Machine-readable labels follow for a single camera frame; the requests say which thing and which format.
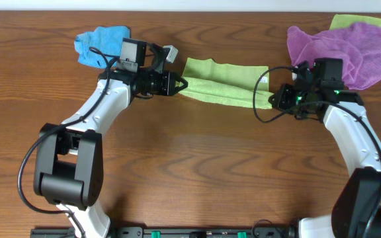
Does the green microfiber cloth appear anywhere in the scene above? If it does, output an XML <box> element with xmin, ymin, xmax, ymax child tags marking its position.
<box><xmin>181</xmin><ymin>58</ymin><xmax>273</xmax><ymax>109</ymax></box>

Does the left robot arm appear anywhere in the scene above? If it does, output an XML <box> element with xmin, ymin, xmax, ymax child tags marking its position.
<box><xmin>32</xmin><ymin>38</ymin><xmax>188</xmax><ymax>237</ymax></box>

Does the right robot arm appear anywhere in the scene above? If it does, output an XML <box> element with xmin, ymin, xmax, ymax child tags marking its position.
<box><xmin>269</xmin><ymin>58</ymin><xmax>381</xmax><ymax>237</ymax></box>

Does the blue folded cloth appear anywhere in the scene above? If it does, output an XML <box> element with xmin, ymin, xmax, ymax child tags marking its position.
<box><xmin>74</xmin><ymin>26</ymin><xmax>130</xmax><ymax>69</ymax></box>

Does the purple crumpled cloth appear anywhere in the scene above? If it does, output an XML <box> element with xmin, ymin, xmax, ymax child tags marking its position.
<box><xmin>287</xmin><ymin>22</ymin><xmax>381</xmax><ymax>90</ymax></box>

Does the right black cable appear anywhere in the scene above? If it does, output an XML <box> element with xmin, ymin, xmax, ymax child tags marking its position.
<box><xmin>252</xmin><ymin>65</ymin><xmax>381</xmax><ymax>238</ymax></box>

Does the black cable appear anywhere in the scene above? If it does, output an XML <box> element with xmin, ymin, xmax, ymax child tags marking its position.
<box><xmin>17</xmin><ymin>46</ymin><xmax>120</xmax><ymax>238</ymax></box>
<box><xmin>252</xmin><ymin>65</ymin><xmax>381</xmax><ymax>238</ymax></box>

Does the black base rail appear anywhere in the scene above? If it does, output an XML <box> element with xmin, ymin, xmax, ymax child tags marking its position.
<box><xmin>30</xmin><ymin>225</ymin><xmax>300</xmax><ymax>238</ymax></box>

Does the left black cable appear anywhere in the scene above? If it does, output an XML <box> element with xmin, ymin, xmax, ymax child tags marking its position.
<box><xmin>17</xmin><ymin>46</ymin><xmax>120</xmax><ymax>238</ymax></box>

